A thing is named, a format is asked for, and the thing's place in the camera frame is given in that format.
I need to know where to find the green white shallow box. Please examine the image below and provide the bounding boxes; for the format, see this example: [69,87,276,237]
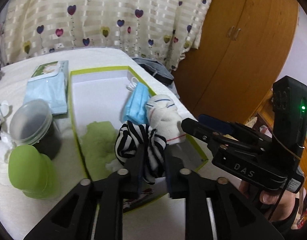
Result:
[69,66,208,213]

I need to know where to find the grey clothes pile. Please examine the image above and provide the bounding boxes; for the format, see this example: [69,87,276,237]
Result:
[132,57,180,99]

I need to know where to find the wooden wardrobe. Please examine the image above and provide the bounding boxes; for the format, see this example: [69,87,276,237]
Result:
[175,0,298,123]

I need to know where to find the cream bandage sock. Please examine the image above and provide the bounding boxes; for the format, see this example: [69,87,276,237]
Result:
[145,94,186,145]

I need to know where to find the white cloth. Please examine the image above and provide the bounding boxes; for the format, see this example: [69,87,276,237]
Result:
[0,132,16,164]

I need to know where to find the wet wipes pack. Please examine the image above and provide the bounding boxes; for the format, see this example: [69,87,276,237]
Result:
[23,61,69,115]

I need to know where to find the clear jar dark contents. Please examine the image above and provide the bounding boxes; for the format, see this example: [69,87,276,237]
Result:
[9,99,61,160]

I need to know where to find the blue face mask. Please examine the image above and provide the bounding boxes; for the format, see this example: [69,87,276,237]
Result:
[122,77,150,125]

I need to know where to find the heart pattern curtain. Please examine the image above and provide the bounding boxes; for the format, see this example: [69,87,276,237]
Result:
[4,0,212,70]

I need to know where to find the green towel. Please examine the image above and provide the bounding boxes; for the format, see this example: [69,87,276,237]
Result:
[80,121,122,181]

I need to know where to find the green lidded jar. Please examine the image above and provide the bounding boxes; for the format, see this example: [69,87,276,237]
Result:
[8,145,60,199]

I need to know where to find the person's right hand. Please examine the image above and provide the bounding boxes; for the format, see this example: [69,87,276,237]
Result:
[239,180,296,222]

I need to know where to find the black white striped sock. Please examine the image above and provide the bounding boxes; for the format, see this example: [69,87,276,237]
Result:
[114,121,167,185]

